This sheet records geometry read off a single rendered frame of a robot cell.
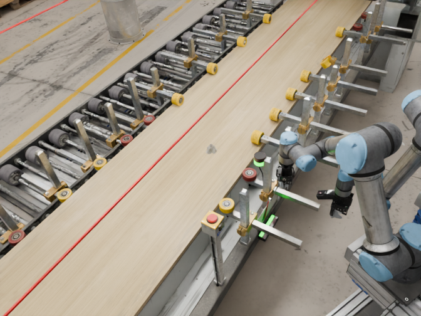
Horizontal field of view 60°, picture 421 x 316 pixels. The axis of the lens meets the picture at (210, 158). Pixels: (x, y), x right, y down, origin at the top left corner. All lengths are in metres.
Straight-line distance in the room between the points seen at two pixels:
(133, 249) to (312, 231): 1.55
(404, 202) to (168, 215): 2.05
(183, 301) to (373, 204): 1.09
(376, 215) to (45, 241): 1.53
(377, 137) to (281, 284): 1.66
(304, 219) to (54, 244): 1.85
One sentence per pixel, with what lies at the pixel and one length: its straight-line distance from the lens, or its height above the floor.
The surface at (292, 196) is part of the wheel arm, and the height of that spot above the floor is 0.86.
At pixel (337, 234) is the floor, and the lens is 2.97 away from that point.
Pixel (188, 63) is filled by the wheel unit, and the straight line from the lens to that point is 2.93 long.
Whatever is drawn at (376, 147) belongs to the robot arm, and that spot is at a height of 1.61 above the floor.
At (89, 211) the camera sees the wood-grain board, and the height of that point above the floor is 0.90.
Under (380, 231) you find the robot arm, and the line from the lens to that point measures 1.36.
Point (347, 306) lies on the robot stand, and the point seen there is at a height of 0.23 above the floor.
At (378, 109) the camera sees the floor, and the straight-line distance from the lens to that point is 4.17.
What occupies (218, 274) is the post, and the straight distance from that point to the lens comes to 1.81.
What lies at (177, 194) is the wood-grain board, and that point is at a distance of 1.99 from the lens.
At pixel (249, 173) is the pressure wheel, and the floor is 0.91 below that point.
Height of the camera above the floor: 2.41
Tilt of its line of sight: 44 degrees down
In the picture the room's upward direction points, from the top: 6 degrees counter-clockwise
